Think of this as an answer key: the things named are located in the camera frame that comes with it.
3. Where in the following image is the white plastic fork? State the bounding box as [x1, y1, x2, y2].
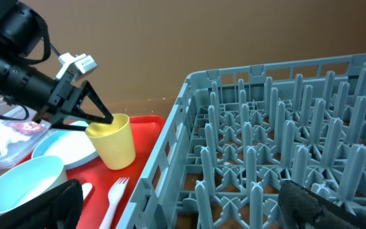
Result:
[99, 177, 130, 229]

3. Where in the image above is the red snack wrapper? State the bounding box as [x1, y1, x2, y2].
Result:
[8, 121, 46, 135]

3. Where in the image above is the white plastic spoon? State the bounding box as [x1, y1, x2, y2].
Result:
[81, 183, 93, 200]

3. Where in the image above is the yellow plastic cup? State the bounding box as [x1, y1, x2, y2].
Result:
[85, 113, 135, 170]

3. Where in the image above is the clear plastic bin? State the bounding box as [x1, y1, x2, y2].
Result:
[0, 98, 50, 169]

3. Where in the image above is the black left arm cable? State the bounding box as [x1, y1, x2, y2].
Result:
[0, 95, 31, 122]

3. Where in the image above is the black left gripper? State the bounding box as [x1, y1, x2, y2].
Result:
[32, 80, 114, 131]

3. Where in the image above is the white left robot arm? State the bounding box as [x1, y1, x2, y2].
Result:
[0, 0, 113, 131]

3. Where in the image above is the blue-grey dishwasher rack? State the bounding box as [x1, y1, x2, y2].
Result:
[117, 53, 366, 228]

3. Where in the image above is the red plastic tray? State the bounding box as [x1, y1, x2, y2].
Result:
[67, 115, 165, 228]

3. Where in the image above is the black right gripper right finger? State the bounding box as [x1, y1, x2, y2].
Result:
[278, 180, 366, 229]

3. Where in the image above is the pale green bowl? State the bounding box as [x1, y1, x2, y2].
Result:
[0, 155, 67, 215]

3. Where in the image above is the light blue plate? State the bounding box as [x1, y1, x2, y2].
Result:
[31, 130, 98, 170]

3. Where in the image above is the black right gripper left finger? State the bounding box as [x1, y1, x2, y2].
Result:
[0, 179, 84, 229]

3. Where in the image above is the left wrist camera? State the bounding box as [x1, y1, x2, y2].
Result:
[55, 53, 98, 81]

